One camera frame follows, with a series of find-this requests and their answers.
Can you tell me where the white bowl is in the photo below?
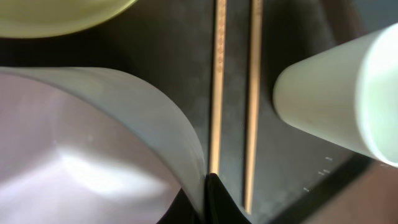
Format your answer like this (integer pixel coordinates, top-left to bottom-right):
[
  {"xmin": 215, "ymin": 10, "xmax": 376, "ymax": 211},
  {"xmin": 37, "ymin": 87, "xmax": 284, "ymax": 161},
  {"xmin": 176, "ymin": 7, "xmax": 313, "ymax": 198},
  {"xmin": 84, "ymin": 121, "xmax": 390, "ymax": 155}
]
[{"xmin": 1, "ymin": 67, "xmax": 205, "ymax": 223}]

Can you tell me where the yellow plate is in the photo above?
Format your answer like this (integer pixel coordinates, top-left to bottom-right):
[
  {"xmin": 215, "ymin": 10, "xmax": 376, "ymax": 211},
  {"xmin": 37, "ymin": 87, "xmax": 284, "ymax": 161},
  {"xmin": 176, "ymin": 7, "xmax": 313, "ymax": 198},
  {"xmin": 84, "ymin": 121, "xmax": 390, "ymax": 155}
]
[{"xmin": 1, "ymin": 0, "xmax": 136, "ymax": 39}]

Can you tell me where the right wooden chopstick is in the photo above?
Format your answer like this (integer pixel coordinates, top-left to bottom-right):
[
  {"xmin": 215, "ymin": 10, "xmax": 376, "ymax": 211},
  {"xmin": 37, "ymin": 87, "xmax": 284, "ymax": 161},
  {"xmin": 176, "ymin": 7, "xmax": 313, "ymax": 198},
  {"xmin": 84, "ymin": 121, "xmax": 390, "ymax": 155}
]
[{"xmin": 244, "ymin": 0, "xmax": 264, "ymax": 214}]

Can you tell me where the wooden chopstick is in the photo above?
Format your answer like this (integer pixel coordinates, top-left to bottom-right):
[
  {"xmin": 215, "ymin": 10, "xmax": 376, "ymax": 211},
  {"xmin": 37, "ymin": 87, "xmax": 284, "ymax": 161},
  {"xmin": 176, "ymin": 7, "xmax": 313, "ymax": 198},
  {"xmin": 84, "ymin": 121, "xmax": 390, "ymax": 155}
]
[
  {"xmin": 209, "ymin": 0, "xmax": 227, "ymax": 174},
  {"xmin": 244, "ymin": 0, "xmax": 264, "ymax": 214}
]

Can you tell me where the left wooden chopstick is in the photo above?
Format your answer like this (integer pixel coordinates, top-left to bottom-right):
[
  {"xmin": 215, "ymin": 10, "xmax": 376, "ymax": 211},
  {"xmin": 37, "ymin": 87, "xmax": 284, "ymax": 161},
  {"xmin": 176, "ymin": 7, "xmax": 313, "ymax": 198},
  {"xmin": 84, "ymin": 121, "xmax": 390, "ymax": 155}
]
[{"xmin": 209, "ymin": 0, "xmax": 227, "ymax": 174}]

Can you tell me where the brown serving tray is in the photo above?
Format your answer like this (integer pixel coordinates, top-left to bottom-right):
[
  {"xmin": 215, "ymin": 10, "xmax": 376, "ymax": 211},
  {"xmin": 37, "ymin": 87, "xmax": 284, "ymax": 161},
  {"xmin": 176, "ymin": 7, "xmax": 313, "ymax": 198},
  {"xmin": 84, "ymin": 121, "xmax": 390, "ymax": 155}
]
[{"xmin": 1, "ymin": 1, "xmax": 371, "ymax": 223}]

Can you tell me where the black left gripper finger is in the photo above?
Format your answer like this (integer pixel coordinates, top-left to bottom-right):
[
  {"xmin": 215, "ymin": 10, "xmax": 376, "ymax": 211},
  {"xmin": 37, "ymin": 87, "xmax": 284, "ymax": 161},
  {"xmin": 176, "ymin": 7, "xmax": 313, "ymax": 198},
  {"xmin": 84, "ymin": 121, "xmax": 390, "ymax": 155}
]
[{"xmin": 205, "ymin": 173, "xmax": 251, "ymax": 224}]

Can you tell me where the pale green cup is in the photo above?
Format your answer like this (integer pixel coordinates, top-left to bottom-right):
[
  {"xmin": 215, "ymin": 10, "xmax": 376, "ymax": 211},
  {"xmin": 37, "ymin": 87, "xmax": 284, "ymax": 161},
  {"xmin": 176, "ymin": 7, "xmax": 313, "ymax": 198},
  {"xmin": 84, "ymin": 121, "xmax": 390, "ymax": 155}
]
[{"xmin": 273, "ymin": 24, "xmax": 397, "ymax": 167}]

